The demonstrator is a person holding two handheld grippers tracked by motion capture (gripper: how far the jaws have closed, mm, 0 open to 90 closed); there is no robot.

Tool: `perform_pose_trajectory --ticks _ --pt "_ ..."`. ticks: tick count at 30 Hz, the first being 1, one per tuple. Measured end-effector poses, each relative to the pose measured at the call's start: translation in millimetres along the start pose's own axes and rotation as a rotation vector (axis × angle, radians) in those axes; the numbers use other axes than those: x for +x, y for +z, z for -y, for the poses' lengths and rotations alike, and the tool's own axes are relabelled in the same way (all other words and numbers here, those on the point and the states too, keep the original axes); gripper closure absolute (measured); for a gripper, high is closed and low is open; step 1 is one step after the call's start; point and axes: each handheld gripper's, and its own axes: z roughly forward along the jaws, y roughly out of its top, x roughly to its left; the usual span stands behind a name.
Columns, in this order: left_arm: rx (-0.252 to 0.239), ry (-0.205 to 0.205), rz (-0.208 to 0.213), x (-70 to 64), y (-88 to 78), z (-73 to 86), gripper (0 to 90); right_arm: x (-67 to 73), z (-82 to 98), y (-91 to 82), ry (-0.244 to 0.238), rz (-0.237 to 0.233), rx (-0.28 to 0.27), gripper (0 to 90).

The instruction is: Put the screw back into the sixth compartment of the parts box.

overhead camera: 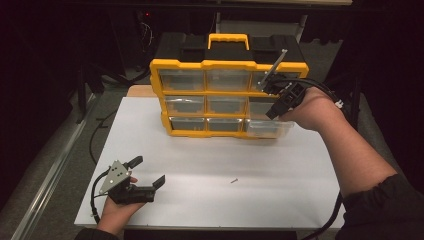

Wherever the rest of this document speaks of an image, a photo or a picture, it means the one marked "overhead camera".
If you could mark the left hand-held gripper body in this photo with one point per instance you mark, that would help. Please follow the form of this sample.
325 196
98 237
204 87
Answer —
116 176

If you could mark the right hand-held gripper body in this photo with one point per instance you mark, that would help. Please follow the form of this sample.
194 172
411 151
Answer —
291 95

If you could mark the clear plastic drawer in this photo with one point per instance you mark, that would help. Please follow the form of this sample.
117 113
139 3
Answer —
266 129

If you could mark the yellow black drawer organizer cabinet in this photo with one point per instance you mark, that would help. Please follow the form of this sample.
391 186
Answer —
226 64

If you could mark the small silver screw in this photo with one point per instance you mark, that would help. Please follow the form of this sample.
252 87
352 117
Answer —
234 181

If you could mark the person's right hand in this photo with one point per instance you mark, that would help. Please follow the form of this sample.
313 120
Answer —
313 111

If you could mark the person's left hand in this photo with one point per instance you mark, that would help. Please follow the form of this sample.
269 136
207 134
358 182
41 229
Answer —
115 213

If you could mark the set of clear drawers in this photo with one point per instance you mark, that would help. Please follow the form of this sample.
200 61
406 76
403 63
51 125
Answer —
181 80

